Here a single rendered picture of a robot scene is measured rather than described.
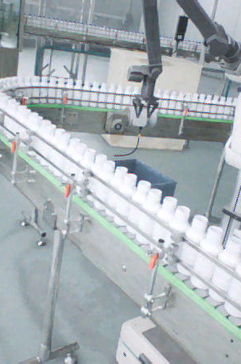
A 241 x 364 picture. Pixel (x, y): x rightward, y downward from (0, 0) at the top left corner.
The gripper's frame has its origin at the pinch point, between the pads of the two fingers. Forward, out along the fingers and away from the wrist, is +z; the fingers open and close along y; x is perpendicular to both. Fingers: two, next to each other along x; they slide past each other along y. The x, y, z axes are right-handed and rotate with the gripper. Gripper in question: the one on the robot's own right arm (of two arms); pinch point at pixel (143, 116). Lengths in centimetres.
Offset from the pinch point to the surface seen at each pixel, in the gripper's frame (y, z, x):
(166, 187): -8.8, 29.1, 15.5
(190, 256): 42, 14, 80
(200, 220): 39, 6, 77
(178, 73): -269, 23, -265
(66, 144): 42.7, 8.0, 9.1
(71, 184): 53, 13, 33
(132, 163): -11.6, 29.7, -15.0
